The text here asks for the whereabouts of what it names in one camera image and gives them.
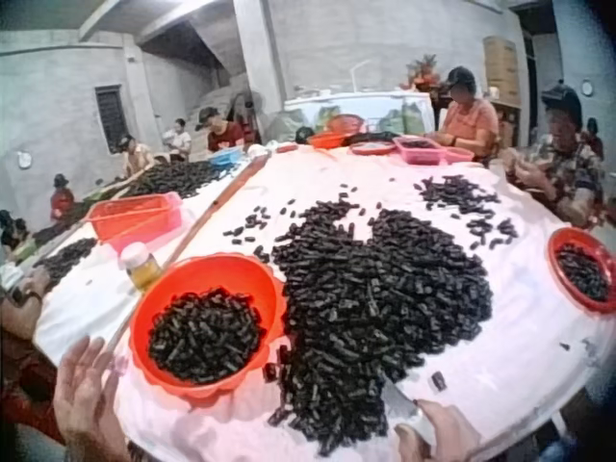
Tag large red plastic bowl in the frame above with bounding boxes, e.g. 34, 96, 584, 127
128, 253, 288, 403

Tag neighbouring table with black pieces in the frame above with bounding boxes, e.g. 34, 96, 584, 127
18, 156, 256, 355

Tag small pink plastic basket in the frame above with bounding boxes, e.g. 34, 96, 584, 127
443, 145, 476, 165

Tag dark barred window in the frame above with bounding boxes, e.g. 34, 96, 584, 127
94, 84, 130, 155

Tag flat red round tray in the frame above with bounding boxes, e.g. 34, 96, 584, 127
348, 140, 397, 157

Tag stack of brown cartons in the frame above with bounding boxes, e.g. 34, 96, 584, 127
482, 35, 523, 106

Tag blue plastic basket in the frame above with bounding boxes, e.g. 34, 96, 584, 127
208, 145, 244, 168

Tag person's right hand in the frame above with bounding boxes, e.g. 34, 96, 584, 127
393, 398, 482, 462

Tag black pieces filling large bowl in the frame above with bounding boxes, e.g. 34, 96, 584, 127
146, 287, 269, 385

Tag orange plastic basket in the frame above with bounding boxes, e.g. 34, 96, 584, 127
306, 131, 348, 150

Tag small scattered heap black pieces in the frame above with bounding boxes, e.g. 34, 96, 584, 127
413, 173, 520, 251

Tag black pieces in round basket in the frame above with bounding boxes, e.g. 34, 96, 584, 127
555, 243, 611, 303

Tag wooden table edge strip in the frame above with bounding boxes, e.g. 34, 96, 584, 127
103, 152, 271, 350

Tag person's left hand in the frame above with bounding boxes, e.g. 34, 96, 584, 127
52, 335, 122, 451

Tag yellow jar with white lid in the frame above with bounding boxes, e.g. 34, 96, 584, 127
118, 242, 164, 294

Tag white chest freezer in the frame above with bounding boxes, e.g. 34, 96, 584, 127
282, 90, 435, 139

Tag red round plastic basket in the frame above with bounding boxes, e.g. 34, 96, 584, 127
546, 226, 616, 315

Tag pink rectangular plastic basket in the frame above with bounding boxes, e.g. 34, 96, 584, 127
393, 136, 448, 166

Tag large heap of black pieces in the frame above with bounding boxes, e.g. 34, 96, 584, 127
221, 183, 495, 457

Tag white table cloth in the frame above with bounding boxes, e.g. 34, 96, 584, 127
113, 143, 616, 462

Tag steel blade knife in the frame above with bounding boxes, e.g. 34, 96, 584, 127
378, 373, 437, 447

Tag red flower arrangement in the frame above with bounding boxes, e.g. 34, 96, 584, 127
398, 53, 443, 93

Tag red rectangular plastic basket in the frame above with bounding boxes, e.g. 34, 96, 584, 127
85, 191, 185, 247

